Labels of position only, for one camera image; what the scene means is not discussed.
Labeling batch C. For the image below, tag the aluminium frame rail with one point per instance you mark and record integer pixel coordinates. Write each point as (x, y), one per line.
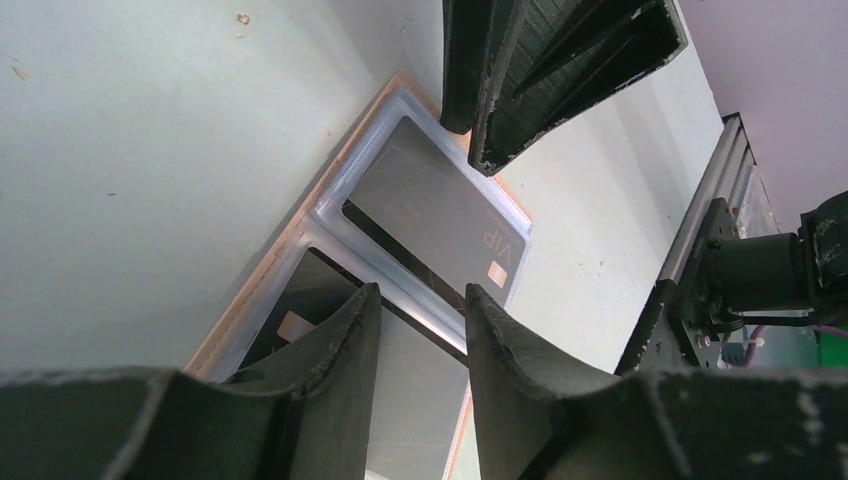
(732, 173)

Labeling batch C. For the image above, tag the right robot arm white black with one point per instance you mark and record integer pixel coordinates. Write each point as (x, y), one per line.
(790, 279)

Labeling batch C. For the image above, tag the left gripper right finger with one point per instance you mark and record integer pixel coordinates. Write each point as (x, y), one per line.
(541, 413)

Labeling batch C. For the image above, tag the black VIP card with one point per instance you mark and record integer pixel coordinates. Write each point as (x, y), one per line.
(416, 204)

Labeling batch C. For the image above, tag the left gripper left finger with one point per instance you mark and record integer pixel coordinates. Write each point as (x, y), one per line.
(303, 412)

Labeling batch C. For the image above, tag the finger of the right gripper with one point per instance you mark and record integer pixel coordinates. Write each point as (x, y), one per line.
(476, 35)
(546, 62)

